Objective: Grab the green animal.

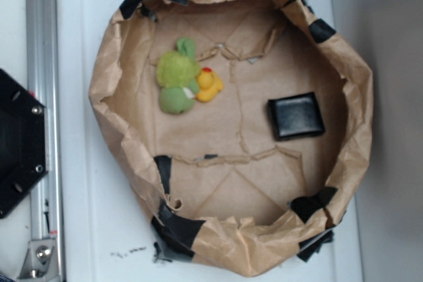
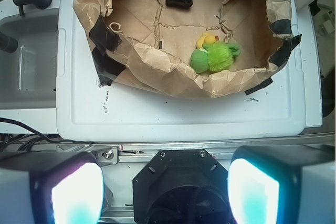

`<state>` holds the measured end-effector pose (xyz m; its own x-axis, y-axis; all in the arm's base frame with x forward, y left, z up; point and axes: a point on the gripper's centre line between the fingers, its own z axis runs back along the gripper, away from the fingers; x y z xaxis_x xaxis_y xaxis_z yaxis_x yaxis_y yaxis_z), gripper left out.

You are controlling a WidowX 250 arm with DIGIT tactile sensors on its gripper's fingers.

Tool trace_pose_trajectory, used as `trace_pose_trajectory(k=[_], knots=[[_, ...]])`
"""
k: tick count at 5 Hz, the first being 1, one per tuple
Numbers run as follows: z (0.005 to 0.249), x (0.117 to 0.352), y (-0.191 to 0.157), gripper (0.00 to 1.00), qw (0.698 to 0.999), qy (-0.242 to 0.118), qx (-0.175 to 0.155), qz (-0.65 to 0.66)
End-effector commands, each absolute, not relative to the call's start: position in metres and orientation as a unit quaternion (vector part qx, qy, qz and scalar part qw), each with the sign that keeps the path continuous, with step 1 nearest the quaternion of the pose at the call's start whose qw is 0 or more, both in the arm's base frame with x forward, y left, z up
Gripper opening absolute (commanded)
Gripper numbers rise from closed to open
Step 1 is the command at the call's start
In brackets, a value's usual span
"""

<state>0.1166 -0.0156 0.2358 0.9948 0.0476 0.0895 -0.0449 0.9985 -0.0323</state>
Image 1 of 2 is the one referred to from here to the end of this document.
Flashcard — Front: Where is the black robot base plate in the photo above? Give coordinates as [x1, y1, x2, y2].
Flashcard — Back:
[1, 70, 47, 219]

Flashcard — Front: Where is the green plush animal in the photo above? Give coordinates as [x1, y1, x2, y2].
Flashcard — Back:
[156, 37, 201, 114]

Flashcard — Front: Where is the white tray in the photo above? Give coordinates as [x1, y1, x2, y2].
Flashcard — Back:
[57, 0, 364, 281]

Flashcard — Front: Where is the brown paper bin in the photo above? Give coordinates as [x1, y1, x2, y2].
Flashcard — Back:
[89, 0, 373, 277]

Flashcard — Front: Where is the aluminium extrusion rail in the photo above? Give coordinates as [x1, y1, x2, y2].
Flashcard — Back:
[17, 0, 66, 281]

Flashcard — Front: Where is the yellow rubber duck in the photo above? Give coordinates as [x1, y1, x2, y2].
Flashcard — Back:
[196, 67, 223, 102]

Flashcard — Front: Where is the black square box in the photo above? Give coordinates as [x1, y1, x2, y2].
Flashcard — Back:
[267, 92, 326, 141]

